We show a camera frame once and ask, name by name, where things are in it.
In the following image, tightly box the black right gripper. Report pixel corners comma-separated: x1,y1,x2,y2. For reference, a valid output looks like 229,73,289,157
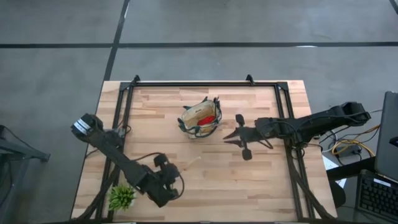
223,114,274,161

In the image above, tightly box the beige canvas gardening bag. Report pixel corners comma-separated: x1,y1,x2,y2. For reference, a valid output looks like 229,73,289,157
177,95,223,140

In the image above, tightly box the red garden item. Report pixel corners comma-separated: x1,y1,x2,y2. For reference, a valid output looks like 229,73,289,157
197,115,216,126

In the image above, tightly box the green plant in white pot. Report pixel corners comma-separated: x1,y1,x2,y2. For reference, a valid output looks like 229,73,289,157
107,183,137,212

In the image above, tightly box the white paper sheet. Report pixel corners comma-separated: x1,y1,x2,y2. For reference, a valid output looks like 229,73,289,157
322,154,348,189

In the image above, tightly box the black power box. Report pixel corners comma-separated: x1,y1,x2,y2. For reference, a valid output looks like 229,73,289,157
337,144,361,157

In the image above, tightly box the black metal stand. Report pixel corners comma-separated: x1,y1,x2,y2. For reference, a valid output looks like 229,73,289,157
0,124,51,218

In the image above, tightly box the grey laptop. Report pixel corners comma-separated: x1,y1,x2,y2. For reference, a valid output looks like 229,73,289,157
374,91,398,183

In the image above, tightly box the black keyboard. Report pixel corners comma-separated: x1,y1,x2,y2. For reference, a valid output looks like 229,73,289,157
355,169,398,223

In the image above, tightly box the black aluminium table frame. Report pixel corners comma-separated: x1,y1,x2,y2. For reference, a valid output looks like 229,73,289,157
70,74,338,222

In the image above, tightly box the coiled yellow cable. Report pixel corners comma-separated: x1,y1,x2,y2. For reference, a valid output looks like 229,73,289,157
331,124,381,159

